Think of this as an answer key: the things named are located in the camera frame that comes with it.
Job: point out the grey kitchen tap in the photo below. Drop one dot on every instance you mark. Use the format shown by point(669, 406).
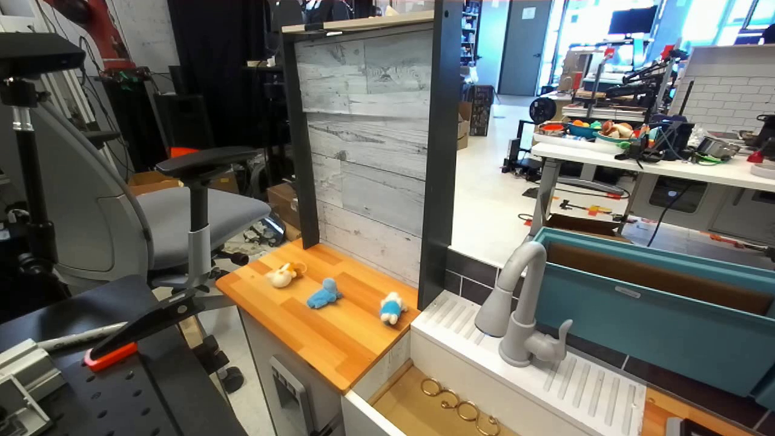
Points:
point(513, 313)

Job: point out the white blue plush toy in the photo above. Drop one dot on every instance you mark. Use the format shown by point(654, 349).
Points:
point(391, 308)

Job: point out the wooden kitchen counter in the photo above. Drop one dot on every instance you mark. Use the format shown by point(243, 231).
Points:
point(341, 341)

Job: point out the cream yellow plush toy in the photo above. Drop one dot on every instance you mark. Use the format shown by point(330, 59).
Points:
point(285, 275)

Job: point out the grey wood backsplash panel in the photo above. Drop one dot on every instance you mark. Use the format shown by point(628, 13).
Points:
point(372, 112)

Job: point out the white sink with drainboard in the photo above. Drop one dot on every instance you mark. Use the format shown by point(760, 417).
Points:
point(447, 380)

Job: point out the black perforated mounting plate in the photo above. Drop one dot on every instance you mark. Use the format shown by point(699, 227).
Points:
point(161, 391)

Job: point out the grey office chair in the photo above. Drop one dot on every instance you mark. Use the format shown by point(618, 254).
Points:
point(107, 234)

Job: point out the black clamp with red tip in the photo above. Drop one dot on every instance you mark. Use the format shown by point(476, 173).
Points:
point(125, 343)

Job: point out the black camera tripod stand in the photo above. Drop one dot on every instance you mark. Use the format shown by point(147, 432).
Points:
point(25, 56)

